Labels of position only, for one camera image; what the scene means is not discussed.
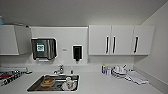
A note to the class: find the chrome sink faucet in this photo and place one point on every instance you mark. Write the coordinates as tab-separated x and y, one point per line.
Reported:
60	70

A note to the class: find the white wall outlet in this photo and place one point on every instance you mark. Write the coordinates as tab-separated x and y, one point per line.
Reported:
64	50

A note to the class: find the dark paper towel dispenser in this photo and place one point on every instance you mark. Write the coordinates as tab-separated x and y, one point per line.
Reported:
43	48

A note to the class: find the blue dish soap bottle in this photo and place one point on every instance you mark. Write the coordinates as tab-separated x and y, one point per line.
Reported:
103	69

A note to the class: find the small green bottle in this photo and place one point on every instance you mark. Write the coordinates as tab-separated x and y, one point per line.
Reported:
2	20

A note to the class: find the white cup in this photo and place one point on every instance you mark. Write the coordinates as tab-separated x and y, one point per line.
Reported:
68	83

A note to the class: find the small white bottle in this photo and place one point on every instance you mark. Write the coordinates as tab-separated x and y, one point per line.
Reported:
108	71

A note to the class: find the steel kitchen sink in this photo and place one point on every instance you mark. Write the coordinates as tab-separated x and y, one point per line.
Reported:
33	86

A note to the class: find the brown bowl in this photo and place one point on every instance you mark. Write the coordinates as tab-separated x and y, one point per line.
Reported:
46	82

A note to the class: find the black wall soap dispenser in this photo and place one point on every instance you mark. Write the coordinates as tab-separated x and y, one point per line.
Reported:
77	52

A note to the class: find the stack of white plates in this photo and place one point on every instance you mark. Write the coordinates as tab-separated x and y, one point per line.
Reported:
120	71

